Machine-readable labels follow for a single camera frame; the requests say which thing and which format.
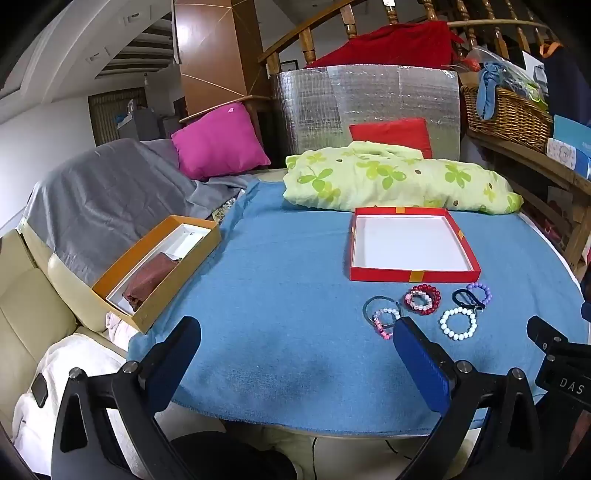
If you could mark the maroon cloth pouch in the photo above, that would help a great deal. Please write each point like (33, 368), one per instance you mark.
(147, 281)

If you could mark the brown lattice door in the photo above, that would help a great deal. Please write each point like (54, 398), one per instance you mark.
(104, 115)

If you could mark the small black device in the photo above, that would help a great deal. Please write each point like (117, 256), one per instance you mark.
(40, 390)

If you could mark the blue card box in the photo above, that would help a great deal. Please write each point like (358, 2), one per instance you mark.
(572, 129)

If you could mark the silver insulation panel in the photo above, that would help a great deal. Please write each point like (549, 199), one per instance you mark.
(369, 92)

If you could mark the green floral pillow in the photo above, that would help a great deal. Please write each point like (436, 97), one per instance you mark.
(369, 180)

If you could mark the brown wooden cabinet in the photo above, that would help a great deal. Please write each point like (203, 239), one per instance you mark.
(207, 55)

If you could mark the blue cloth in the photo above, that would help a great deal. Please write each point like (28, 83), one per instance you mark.
(489, 92)

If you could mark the blue blanket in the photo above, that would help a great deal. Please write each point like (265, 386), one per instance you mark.
(286, 323)

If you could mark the grey blanket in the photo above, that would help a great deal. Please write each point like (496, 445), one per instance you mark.
(106, 189)

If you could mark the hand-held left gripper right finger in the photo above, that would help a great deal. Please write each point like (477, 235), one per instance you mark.
(420, 364)

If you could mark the beige leather sofa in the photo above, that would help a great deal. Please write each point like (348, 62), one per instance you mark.
(27, 314)

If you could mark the magenta cushion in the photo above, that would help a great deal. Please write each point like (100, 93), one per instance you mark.
(217, 143)

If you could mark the blue-grey bangle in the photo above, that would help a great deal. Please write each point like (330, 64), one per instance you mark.
(365, 309)

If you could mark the red cushion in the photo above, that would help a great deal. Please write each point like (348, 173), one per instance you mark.
(392, 131)

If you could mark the white towel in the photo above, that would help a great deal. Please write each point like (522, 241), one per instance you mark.
(69, 350)

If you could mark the wooden shelf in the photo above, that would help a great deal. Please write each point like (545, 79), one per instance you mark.
(517, 147)

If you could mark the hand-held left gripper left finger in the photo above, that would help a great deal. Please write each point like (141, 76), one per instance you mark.
(175, 364)

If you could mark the light patterned box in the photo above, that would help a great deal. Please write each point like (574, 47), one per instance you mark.
(565, 157)

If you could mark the wooden banister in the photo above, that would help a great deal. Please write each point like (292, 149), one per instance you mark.
(308, 48)

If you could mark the wicker basket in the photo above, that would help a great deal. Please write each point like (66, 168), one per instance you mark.
(512, 115)

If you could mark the red shallow box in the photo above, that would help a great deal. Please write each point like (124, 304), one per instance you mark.
(406, 244)

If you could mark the clear plastic bag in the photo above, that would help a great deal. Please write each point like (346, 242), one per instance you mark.
(521, 78)

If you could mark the orange cardboard box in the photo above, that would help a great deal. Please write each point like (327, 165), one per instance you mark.
(184, 282)

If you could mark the dark blue garment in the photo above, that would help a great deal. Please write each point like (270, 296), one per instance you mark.
(568, 83)

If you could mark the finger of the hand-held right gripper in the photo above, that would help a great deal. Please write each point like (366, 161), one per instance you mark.
(545, 334)

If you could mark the red cloth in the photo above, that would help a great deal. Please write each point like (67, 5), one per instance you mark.
(397, 46)

